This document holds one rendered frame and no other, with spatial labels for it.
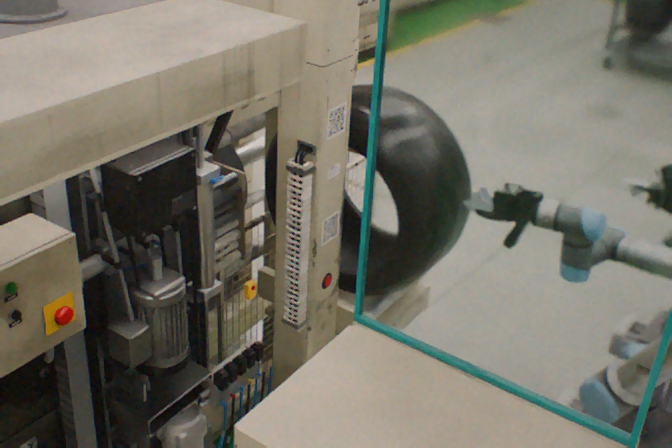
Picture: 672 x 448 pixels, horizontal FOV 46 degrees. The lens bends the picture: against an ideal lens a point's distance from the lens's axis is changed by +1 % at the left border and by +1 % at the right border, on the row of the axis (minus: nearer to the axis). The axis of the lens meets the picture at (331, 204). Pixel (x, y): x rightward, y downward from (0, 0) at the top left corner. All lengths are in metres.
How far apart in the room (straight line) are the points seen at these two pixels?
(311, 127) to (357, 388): 0.66
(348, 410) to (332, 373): 0.10
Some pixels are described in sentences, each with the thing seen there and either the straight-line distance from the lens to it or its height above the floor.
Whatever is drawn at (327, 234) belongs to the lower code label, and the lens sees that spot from 1.97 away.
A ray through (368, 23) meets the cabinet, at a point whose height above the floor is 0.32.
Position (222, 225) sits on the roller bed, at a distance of 2.29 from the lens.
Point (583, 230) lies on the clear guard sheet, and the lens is 1.27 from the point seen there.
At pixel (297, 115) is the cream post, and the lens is 1.82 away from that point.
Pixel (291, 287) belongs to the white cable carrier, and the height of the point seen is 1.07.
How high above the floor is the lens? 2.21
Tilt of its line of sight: 28 degrees down
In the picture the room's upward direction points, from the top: 3 degrees clockwise
